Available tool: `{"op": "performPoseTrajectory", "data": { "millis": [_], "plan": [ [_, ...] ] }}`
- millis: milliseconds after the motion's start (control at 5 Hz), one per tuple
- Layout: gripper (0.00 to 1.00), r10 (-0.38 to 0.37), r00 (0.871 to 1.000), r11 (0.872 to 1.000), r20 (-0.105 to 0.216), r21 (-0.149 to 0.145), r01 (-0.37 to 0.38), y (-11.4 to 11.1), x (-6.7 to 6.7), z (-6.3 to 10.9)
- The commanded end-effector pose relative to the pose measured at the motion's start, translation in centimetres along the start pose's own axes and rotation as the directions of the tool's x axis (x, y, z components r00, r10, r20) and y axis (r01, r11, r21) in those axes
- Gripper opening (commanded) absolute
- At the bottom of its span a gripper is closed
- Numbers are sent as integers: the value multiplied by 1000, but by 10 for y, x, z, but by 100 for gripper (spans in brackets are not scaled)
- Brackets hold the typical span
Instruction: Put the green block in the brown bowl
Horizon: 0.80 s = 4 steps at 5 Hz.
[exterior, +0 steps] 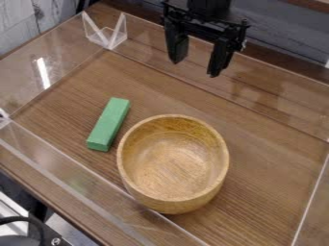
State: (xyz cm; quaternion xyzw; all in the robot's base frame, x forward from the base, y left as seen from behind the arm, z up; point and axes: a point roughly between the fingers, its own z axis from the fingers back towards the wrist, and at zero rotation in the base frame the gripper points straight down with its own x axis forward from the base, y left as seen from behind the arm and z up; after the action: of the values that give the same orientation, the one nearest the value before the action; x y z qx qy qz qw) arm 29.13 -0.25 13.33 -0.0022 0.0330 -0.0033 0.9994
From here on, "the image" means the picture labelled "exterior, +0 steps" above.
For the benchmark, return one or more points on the brown wooden bowl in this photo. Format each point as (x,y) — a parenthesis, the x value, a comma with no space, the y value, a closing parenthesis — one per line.
(173,162)

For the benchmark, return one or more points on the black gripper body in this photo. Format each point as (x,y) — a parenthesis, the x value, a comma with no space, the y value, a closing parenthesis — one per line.
(208,19)

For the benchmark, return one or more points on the green rectangular block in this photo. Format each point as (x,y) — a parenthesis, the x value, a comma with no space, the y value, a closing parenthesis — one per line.
(104,133)

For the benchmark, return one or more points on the black metal bracket with screw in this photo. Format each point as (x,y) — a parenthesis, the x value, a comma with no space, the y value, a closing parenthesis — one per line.
(54,238)

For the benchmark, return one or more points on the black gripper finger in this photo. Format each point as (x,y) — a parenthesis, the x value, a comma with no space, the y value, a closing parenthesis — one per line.
(177,40)
(221,56)

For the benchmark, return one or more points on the clear acrylic corner bracket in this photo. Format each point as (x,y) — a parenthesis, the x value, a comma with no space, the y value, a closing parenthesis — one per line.
(106,37)

